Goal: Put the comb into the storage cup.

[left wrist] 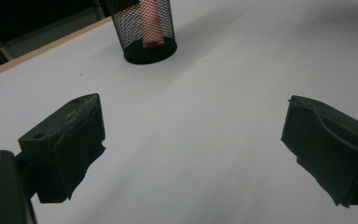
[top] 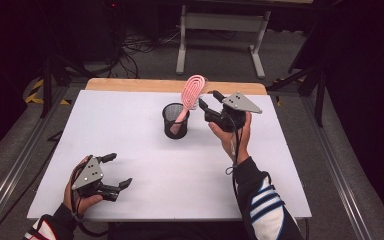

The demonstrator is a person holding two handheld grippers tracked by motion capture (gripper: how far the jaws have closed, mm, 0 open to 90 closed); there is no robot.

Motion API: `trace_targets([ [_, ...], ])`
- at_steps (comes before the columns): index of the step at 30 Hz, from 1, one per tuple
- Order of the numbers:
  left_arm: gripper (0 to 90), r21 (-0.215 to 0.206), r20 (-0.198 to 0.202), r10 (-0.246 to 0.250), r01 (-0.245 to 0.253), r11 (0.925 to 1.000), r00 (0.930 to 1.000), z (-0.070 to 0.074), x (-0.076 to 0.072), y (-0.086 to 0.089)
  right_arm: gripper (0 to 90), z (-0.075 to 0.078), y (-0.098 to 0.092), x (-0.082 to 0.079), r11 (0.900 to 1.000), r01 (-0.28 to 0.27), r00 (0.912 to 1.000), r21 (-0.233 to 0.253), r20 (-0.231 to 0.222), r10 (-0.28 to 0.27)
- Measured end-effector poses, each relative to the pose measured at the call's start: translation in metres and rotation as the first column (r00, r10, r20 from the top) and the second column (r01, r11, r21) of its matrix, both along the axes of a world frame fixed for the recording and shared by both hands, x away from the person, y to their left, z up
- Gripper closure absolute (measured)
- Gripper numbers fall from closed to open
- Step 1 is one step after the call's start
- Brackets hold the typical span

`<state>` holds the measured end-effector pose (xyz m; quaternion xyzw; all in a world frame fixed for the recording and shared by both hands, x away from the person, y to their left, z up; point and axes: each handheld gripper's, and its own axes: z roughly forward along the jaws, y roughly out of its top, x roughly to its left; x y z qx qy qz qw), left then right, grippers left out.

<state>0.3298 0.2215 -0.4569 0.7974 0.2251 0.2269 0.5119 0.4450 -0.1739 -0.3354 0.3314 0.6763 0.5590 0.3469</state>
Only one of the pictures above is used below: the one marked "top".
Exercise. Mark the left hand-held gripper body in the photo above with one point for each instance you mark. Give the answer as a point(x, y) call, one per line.
point(88, 175)

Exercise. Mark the person's dark lap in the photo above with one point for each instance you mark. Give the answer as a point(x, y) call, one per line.
point(173, 231)

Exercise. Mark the pink hairbrush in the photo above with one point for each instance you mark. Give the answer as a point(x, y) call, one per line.
point(191, 90)

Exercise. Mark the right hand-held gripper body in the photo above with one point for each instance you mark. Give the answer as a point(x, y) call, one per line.
point(238, 103)

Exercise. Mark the yellow black hazard tape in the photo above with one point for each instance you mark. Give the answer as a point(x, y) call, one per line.
point(35, 95)

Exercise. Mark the wooden table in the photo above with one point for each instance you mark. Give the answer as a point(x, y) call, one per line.
point(130, 85)

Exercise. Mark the black metal stand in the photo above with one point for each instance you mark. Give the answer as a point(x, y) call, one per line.
point(319, 96)
point(48, 83)

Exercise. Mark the white table sheet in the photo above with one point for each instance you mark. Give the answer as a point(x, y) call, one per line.
point(146, 173)

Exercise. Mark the aluminium floor rail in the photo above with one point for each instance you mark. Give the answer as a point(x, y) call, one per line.
point(336, 173)
point(16, 166)

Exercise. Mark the grey metal frame table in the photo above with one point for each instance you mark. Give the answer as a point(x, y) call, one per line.
point(223, 22)

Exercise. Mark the person's right hand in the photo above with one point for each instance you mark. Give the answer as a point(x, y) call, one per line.
point(228, 141)

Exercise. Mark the black mesh pen holder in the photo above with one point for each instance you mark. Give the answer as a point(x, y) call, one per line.
point(180, 131)

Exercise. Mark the person's left hand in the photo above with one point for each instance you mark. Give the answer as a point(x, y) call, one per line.
point(69, 196)

